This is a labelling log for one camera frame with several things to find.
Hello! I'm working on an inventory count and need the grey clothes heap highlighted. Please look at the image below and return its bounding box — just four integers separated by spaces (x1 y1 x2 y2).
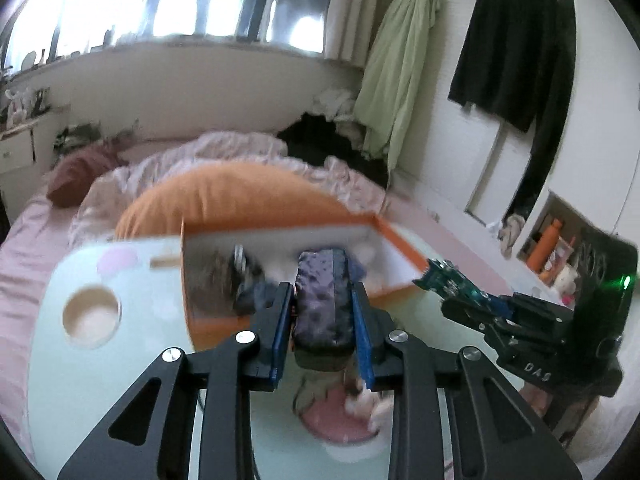
54 121 142 150

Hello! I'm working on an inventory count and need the orange bottle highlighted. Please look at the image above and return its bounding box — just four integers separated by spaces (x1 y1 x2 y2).
526 217 565 272

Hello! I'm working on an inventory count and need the black clothes pile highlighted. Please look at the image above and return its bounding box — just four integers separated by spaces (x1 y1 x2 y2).
276 112 388 188

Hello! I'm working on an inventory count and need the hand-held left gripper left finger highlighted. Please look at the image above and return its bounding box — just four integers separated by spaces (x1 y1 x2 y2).
57 281 293 480

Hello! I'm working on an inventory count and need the white clothes pile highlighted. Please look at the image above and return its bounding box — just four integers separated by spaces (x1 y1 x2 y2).
312 89 366 146

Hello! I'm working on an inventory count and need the dark glossy block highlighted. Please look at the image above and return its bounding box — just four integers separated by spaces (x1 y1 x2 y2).
291 247 358 371

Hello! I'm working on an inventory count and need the green circuit board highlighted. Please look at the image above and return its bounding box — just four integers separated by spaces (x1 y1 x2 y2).
412 258 488 303

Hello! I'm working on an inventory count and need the white drawer cabinet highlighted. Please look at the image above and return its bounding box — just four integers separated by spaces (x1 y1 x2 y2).
0 125 36 173

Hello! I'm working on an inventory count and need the orange cardboard box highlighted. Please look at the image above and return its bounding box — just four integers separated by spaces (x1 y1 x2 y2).
180 212 431 353

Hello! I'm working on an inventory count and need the white plush rabbit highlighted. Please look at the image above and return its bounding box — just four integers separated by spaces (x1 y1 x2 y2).
7 89 29 122

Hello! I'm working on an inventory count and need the dark red pillow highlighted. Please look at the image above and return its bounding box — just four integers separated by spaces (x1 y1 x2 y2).
47 142 128 208

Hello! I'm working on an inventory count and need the green hanging garment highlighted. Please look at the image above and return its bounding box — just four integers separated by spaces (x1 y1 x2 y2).
352 0 443 171

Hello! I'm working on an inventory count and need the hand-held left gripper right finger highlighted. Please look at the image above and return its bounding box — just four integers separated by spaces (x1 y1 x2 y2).
350 282 583 480

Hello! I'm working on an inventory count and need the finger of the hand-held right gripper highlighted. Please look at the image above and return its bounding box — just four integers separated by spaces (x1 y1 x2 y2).
475 292 523 318
440 296 506 346

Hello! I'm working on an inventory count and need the white wardrobe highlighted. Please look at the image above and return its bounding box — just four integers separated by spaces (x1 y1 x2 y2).
465 0 640 291

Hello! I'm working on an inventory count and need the black hanging garment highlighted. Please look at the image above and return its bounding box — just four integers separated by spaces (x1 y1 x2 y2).
447 0 578 221

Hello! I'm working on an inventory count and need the orange pillow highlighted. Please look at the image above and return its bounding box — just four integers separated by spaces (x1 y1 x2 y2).
115 160 361 241

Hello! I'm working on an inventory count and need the window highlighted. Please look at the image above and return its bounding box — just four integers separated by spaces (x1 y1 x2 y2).
0 0 346 76

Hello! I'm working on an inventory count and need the pale green desktop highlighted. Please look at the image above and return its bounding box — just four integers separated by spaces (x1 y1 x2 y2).
27 235 551 480

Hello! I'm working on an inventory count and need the cream plush toy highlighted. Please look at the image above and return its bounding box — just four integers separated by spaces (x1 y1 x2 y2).
554 264 577 292

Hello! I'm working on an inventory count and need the beige crumpled cloth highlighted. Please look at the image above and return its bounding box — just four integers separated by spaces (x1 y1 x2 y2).
497 212 526 259

